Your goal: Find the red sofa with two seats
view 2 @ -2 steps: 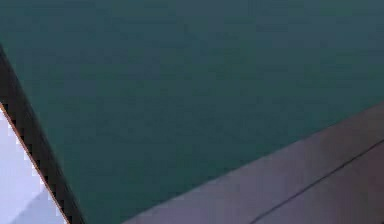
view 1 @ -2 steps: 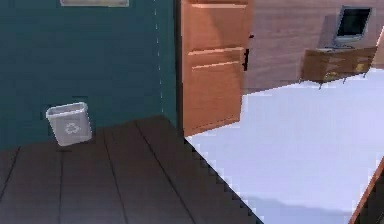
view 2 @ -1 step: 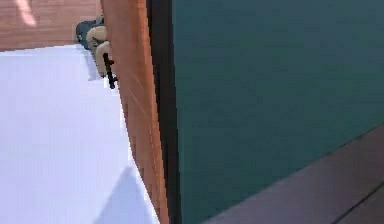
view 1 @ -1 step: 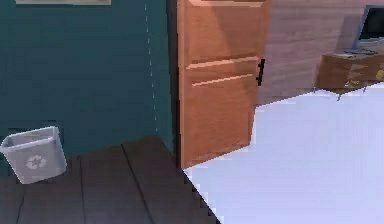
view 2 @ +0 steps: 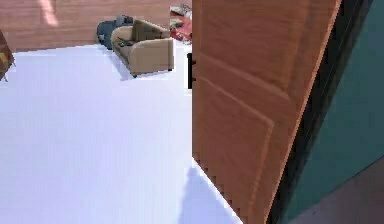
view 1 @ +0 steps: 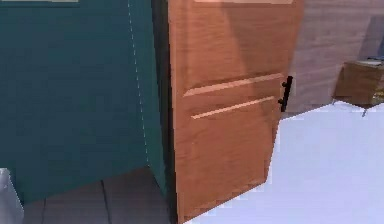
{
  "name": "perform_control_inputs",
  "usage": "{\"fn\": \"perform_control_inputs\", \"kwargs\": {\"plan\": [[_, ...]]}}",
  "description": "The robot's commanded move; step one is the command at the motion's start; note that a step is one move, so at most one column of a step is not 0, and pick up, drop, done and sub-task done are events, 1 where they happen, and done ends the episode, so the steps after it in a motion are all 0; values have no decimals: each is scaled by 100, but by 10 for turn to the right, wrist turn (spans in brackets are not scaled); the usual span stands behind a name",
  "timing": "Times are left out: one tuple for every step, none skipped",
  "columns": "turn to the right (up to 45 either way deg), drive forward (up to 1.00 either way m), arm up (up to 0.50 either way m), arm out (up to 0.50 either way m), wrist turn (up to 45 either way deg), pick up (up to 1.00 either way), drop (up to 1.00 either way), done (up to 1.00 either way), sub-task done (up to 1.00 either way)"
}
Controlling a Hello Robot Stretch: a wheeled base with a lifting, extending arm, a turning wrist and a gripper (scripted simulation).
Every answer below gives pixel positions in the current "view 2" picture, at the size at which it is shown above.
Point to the beige sofa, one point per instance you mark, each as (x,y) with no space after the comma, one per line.
(150,53)

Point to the brown wooden furniture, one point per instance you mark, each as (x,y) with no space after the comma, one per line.
(4,56)

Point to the red sofa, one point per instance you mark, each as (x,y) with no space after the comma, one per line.
(182,31)

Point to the brown wooden room door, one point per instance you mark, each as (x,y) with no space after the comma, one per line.
(240,100)

